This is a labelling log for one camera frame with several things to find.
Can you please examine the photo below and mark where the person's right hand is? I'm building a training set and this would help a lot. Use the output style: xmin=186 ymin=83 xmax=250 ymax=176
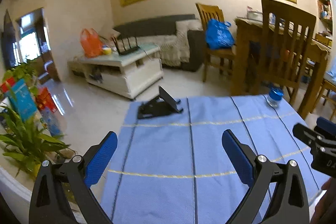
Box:
xmin=310 ymin=178 xmax=336 ymax=224

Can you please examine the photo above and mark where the blue lidded glass jar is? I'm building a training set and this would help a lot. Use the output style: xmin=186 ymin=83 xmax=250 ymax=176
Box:
xmin=266 ymin=87 xmax=284 ymax=108

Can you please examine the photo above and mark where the green potted plant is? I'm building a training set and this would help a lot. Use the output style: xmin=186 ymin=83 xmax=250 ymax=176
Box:
xmin=1 ymin=61 xmax=75 ymax=178

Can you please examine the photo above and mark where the wooden dining table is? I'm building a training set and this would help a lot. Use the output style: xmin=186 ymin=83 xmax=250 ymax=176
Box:
xmin=230 ymin=18 xmax=330 ymax=119

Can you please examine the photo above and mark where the near wooden dining chair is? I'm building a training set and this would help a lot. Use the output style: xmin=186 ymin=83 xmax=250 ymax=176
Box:
xmin=251 ymin=0 xmax=316 ymax=105

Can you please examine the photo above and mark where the blue book box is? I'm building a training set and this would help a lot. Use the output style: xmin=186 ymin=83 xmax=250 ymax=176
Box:
xmin=5 ymin=79 xmax=37 ymax=122

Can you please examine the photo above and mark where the blue checked tablecloth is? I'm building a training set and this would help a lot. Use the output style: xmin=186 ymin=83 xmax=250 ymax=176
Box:
xmin=101 ymin=95 xmax=328 ymax=223

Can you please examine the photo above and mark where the blue plastic bag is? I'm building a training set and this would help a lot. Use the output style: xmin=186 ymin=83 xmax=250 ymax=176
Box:
xmin=206 ymin=19 xmax=235 ymax=50

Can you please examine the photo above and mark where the black phone stand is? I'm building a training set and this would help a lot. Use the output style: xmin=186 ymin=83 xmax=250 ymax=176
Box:
xmin=137 ymin=86 xmax=183 ymax=119

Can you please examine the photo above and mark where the white coffee table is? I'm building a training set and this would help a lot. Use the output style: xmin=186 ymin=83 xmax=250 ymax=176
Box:
xmin=68 ymin=44 xmax=163 ymax=100

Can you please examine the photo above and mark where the beige lace sofa cover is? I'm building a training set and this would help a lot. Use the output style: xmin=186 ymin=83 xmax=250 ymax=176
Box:
xmin=137 ymin=19 xmax=203 ymax=67

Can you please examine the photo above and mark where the far wooden chair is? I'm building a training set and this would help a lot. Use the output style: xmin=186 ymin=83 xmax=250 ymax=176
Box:
xmin=195 ymin=3 xmax=235 ymax=82

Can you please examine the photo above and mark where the yellow small cup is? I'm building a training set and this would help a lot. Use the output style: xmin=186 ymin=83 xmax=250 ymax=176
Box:
xmin=102 ymin=47 xmax=112 ymax=55

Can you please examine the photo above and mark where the orange plastic bag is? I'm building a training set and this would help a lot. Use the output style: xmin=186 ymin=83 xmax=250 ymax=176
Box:
xmin=80 ymin=28 xmax=103 ymax=58

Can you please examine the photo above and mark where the black wifi router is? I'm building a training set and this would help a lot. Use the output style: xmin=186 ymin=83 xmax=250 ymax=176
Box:
xmin=112 ymin=37 xmax=140 ymax=56

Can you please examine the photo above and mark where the dark grey sofa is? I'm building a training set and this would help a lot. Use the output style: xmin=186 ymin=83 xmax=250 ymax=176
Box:
xmin=113 ymin=14 xmax=206 ymax=72

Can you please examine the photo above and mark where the wall bookshelf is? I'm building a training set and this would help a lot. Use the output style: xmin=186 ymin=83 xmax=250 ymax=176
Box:
xmin=316 ymin=0 xmax=333 ymax=39

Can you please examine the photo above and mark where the wall mounted television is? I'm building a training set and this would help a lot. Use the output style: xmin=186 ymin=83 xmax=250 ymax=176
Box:
xmin=1 ymin=10 xmax=19 ymax=71

